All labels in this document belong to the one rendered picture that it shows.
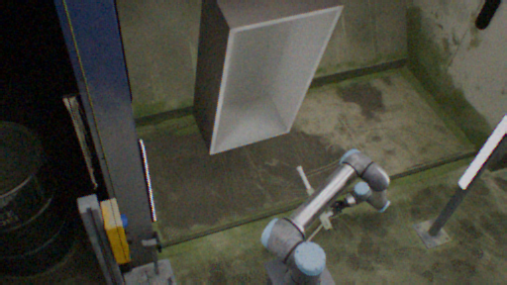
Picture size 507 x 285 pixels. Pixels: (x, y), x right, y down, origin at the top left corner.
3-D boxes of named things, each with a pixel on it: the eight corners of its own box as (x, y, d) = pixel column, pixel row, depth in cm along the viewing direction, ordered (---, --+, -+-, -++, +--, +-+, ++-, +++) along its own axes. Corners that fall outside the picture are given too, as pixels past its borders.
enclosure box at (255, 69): (192, 113, 333) (203, -25, 228) (269, 93, 350) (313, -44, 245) (209, 154, 319) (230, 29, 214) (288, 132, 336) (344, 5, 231)
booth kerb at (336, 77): (120, 133, 383) (118, 122, 373) (120, 131, 384) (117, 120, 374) (403, 68, 452) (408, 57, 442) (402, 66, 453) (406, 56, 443)
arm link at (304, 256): (307, 292, 231) (313, 276, 218) (281, 268, 238) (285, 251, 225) (327, 272, 238) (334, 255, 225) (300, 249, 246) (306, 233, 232)
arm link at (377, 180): (394, 172, 245) (392, 203, 307) (373, 158, 251) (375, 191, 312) (379, 189, 245) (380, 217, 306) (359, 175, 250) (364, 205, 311)
